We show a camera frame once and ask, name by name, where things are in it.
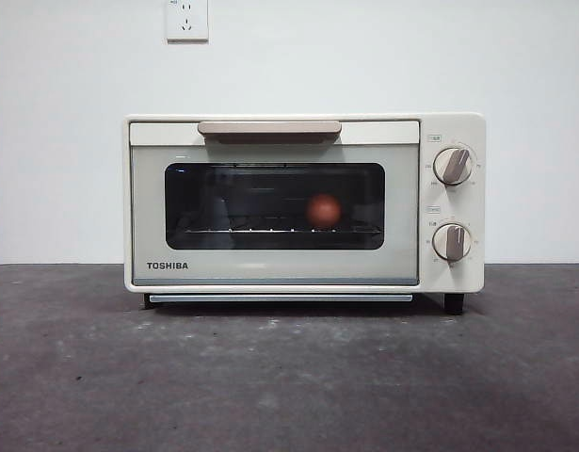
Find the brown egg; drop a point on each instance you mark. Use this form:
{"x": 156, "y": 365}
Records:
{"x": 324, "y": 212}

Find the black oven foot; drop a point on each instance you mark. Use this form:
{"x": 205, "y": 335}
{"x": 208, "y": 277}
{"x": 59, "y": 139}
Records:
{"x": 454, "y": 303}
{"x": 148, "y": 302}

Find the cream oven knob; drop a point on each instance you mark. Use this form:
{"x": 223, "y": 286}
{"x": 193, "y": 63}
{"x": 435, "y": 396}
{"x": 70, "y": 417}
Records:
{"x": 453, "y": 242}
{"x": 453, "y": 166}

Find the metal crumb tray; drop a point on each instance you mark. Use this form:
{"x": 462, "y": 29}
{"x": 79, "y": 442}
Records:
{"x": 270, "y": 298}

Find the white wall socket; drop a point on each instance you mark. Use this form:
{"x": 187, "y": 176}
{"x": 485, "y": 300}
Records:
{"x": 187, "y": 21}

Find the cream Toshiba toaster oven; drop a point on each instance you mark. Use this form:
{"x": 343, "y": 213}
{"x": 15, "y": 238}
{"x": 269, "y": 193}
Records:
{"x": 449, "y": 127}

